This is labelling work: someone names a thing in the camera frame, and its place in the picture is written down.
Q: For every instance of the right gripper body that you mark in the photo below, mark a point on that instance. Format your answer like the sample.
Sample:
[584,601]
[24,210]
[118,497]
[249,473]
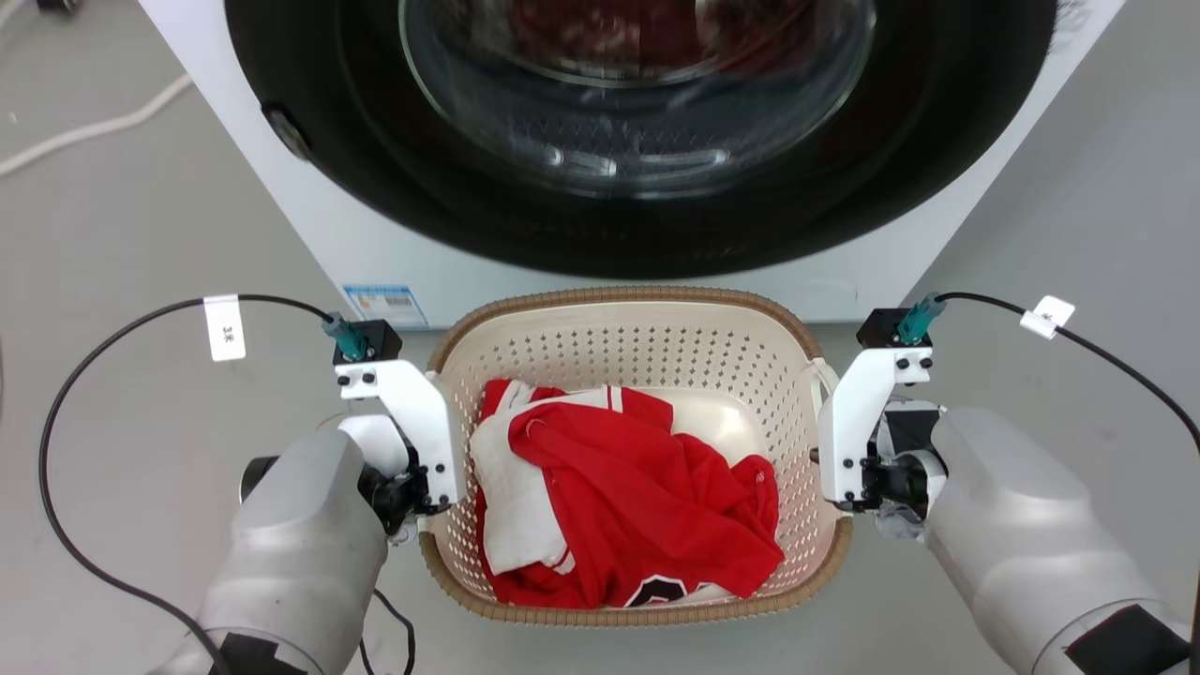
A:
[897,483]

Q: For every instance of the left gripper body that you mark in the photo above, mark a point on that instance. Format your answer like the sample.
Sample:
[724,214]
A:
[405,494]

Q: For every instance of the cream perforated laundry basket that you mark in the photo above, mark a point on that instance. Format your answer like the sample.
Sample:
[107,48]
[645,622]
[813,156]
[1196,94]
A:
[647,352]

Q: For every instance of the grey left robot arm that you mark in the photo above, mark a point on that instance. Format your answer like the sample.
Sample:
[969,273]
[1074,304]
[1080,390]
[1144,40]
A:
[291,562]

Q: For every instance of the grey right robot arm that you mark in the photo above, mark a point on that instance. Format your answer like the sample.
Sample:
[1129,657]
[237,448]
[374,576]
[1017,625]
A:
[1022,525]

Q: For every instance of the red laundry inside drum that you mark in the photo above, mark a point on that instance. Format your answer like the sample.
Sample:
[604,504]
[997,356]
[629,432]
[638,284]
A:
[647,33]

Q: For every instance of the blue white energy label sticker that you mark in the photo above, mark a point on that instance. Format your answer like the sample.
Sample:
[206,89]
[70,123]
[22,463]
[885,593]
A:
[386,306]

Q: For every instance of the red and white jersey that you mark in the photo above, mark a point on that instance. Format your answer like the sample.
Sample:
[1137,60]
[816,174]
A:
[628,497]

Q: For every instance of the white washing machine body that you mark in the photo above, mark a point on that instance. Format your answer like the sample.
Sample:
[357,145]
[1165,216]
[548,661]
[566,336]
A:
[975,187]

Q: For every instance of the black round washing machine door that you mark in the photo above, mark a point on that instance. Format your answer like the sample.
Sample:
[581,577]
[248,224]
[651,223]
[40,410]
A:
[375,141]

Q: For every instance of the white left camera bracket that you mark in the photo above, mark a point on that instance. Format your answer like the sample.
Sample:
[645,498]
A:
[422,422]

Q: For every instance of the white camera bracket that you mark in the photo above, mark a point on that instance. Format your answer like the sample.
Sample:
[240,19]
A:
[848,422]
[422,422]

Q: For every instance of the white right camera bracket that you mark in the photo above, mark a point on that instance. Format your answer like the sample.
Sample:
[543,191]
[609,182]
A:
[848,422]

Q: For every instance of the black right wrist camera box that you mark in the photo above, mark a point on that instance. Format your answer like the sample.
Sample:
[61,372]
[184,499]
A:
[879,330]

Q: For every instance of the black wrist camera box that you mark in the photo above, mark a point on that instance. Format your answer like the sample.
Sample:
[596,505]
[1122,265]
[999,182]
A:
[879,330]
[377,336]

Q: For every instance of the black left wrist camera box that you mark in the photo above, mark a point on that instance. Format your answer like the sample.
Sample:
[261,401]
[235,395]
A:
[377,336]

